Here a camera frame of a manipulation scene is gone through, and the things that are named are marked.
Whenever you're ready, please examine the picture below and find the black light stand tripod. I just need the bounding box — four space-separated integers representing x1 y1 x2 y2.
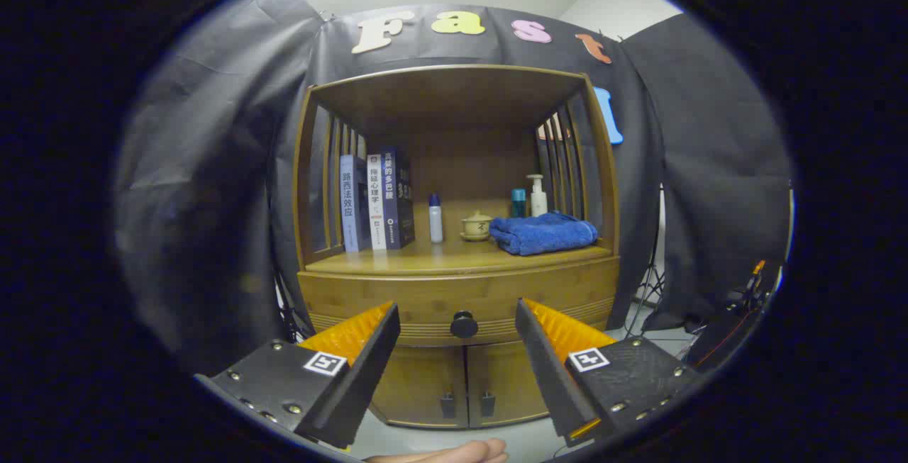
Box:
624 236 668 340

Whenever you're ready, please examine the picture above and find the blue folded towel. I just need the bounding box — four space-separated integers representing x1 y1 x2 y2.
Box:
489 212 599 257

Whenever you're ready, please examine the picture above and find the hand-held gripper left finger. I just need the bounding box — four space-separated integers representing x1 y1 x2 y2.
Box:
195 301 402 451

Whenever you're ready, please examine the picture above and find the white pump bottle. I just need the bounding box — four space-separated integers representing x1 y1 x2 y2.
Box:
526 174 548 218

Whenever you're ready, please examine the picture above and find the light blue book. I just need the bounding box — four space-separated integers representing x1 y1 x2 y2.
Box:
339 154 371 254

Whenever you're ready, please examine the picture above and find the wooden countertop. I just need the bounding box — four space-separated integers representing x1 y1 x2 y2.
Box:
304 236 614 278

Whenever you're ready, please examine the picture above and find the white spine book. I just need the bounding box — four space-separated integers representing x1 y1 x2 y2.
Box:
366 153 389 251

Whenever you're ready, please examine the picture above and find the dark navy book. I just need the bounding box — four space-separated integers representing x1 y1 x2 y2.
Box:
380 146 416 250

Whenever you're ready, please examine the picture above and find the black drawer knob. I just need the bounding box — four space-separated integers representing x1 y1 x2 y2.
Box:
450 311 479 340

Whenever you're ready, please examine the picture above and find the wooden drawer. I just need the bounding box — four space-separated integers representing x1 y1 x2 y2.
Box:
298 257 619 348

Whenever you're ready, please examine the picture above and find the wooden cabinet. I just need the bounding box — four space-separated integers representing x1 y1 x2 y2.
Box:
294 64 621 430

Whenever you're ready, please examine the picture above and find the wooden cabinet door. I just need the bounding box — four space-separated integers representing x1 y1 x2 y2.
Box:
369 342 469 430
465 339 550 427

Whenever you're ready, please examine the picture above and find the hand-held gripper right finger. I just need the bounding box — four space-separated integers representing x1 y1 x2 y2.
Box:
515 298 703 447

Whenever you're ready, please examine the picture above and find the black device with orange tip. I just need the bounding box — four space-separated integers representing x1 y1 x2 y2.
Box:
724 259 770 315

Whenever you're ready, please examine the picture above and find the beige lidded tea cup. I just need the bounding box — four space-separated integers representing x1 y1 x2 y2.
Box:
460 211 494 242

